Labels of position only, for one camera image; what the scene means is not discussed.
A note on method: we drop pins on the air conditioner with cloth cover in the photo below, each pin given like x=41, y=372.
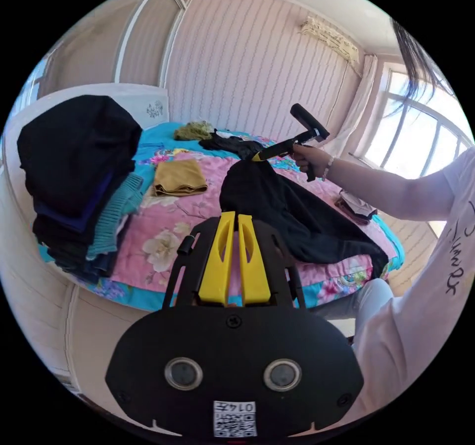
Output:
x=330, y=38

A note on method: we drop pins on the person's right forearm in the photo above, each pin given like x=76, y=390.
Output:
x=382, y=189

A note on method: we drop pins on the black long pants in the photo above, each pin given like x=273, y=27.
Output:
x=297, y=215

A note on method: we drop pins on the bed with floral quilt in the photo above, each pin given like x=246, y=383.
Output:
x=167, y=222

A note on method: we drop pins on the person's body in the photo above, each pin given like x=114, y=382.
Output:
x=415, y=304

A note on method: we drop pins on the brown grey garment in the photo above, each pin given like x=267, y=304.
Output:
x=354, y=207

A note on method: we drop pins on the pile of clothes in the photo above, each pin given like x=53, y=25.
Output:
x=74, y=170

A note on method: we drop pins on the person's right hand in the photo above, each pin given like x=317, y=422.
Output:
x=313, y=159

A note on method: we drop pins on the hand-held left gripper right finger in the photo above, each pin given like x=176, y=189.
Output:
x=252, y=266

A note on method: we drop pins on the wardrobe with sliding doors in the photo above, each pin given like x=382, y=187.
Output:
x=148, y=36

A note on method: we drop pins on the black garment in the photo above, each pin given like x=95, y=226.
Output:
x=237, y=146

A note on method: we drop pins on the folded mustard garment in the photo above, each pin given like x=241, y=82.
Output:
x=180, y=177

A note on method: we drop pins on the olive green garment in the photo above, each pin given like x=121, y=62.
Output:
x=193, y=131

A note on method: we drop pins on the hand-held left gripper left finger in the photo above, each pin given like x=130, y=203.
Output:
x=217, y=259

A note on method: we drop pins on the window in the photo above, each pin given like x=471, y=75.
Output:
x=419, y=129

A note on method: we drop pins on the white curtain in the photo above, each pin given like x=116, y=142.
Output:
x=358, y=107

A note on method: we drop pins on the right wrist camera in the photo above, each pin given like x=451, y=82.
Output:
x=306, y=120

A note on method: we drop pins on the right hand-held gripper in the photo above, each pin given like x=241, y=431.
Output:
x=285, y=146

